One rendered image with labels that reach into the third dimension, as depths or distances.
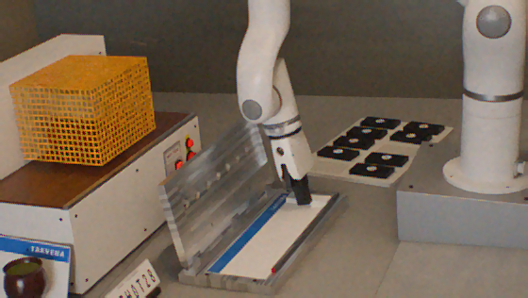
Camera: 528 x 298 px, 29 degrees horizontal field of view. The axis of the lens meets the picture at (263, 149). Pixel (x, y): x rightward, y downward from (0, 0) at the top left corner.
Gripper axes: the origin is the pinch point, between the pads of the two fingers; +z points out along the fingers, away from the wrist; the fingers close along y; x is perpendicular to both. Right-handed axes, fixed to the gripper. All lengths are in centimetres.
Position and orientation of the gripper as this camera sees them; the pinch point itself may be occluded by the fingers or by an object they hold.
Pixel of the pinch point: (303, 195)
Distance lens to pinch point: 228.7
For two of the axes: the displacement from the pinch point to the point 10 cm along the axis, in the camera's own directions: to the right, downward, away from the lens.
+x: -8.8, 1.3, 4.6
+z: 2.7, 9.2, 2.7
